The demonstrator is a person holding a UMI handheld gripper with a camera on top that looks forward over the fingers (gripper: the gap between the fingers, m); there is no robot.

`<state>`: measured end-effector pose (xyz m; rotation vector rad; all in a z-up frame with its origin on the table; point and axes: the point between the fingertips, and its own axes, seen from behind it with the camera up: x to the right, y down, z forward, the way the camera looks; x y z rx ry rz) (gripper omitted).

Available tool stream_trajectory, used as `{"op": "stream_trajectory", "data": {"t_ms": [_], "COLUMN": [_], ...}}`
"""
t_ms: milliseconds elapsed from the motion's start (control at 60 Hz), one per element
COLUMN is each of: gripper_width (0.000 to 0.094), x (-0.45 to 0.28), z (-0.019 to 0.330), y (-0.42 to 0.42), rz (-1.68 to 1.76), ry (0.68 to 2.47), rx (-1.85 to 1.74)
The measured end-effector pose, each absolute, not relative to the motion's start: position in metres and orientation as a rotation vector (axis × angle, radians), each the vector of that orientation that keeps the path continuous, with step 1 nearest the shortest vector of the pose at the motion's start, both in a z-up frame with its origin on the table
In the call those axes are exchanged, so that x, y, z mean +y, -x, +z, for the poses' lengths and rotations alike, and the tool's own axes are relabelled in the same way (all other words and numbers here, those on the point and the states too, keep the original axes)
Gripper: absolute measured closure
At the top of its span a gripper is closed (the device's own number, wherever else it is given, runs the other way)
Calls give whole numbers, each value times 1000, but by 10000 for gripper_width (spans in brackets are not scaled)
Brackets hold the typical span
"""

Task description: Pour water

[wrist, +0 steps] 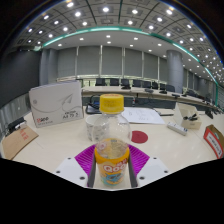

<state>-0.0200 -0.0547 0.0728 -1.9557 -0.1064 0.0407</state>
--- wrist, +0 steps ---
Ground ceiling lights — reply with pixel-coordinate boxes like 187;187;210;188
24;1;224;73

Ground brown paper envelope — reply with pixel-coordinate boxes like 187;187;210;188
1;125;40;161

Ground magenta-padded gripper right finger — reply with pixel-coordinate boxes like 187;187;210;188
128;143;171;189

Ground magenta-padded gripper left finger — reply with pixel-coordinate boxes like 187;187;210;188
54;143;98;189

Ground yellow-capped clear drink bottle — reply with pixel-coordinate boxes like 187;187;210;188
91;93;132;188

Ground open white cardboard box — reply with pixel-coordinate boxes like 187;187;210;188
173;102;203;130

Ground red and brown carton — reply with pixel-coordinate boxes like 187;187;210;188
203;124;224;160

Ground long conference desk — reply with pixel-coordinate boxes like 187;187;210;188
81;85;221;111

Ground white patterned paper cup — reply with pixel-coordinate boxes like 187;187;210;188
85;114;101;142

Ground white printed paper sheet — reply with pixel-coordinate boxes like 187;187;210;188
121;106;167;125

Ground flat round red coaster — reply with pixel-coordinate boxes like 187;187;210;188
130;130;149;145

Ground small flat white box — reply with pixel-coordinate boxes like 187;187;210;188
166;121;189;136

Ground small black device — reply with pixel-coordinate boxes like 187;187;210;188
7;116;27;133

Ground white copy paper box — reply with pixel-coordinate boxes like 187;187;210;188
28;80;84;129

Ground black office chairs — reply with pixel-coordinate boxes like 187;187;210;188
94;77;176;94

